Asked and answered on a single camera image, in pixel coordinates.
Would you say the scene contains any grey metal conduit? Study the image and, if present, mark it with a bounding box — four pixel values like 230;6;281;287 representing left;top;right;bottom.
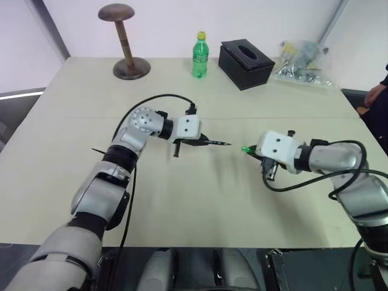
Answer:
317;0;350;44

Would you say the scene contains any black tissue box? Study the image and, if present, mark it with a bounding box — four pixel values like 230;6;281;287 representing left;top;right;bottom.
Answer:
218;38;276;91

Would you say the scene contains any black marker pen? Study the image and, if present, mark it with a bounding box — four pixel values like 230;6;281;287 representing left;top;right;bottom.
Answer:
193;138;233;147

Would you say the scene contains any clear plastic bag of items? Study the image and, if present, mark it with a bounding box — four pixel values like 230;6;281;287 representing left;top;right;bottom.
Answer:
271;39;339;89

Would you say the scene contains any dark grey furniture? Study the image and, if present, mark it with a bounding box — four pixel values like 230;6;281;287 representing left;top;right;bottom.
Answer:
0;87;46;152
341;87;372;118

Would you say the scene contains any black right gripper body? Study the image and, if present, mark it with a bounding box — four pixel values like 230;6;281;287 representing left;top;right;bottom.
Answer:
260;156;280;182

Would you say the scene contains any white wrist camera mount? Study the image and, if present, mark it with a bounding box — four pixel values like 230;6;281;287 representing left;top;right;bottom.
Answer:
256;130;299;175
176;114;202;139

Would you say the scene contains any green plastic soda bottle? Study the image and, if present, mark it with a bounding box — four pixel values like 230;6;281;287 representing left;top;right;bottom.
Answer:
192;31;210;79

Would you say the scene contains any bystander's bare hand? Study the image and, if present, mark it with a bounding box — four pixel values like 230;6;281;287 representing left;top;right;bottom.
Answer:
364;82;384;107

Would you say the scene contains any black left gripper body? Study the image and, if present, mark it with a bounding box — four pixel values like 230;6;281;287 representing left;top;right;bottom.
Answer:
172;137;189;158

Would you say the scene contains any brown wooden hat stand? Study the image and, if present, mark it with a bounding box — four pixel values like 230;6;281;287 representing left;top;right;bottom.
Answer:
97;2;152;81

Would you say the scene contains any black box panel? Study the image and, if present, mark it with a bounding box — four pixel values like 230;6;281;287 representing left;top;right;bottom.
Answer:
266;248;360;291

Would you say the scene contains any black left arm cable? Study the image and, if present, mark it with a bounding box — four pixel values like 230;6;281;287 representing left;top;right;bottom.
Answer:
112;93;198;291

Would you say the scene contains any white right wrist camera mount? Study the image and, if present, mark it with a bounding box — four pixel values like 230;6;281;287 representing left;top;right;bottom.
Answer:
256;130;299;175

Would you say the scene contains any bystander in dark clothing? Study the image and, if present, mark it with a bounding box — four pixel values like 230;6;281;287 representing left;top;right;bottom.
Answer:
360;62;388;148

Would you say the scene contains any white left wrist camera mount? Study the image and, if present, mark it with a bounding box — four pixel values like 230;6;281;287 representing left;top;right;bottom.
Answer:
176;114;202;139

